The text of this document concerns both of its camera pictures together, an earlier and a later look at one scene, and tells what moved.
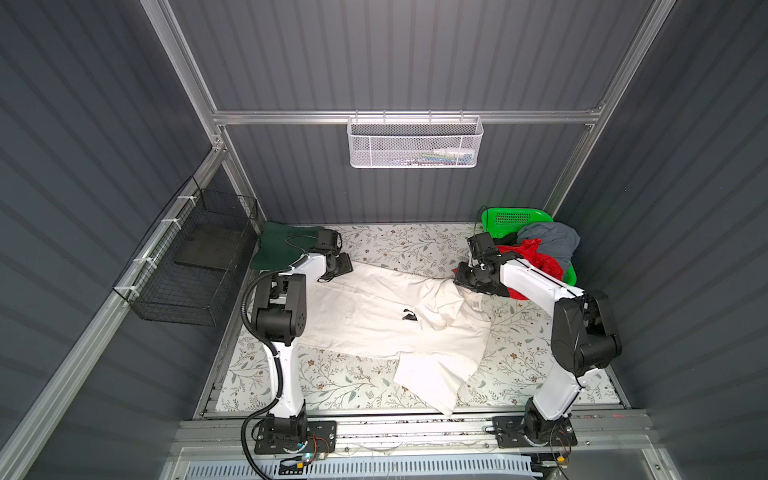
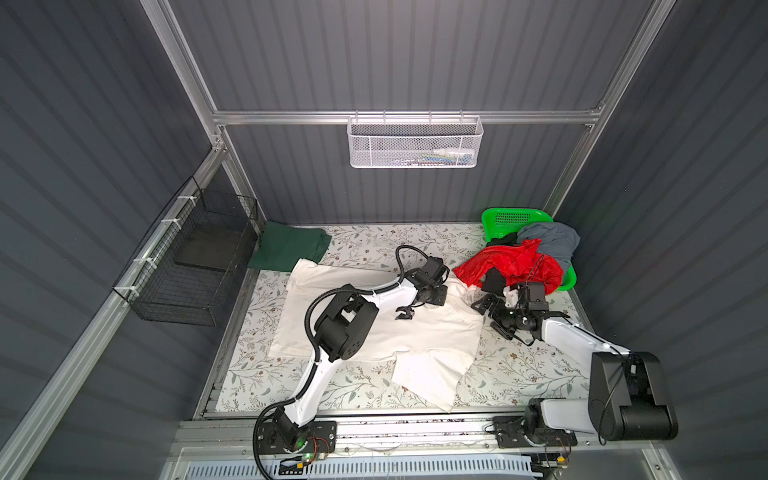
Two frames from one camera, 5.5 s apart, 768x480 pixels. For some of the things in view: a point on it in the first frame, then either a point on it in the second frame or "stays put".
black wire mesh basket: (181, 269) stays put
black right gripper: (459, 278) to (495, 315)
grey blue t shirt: (557, 240) stays put
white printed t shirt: (435, 328) stays put
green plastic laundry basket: (498, 221) stays put
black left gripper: (344, 264) to (440, 300)
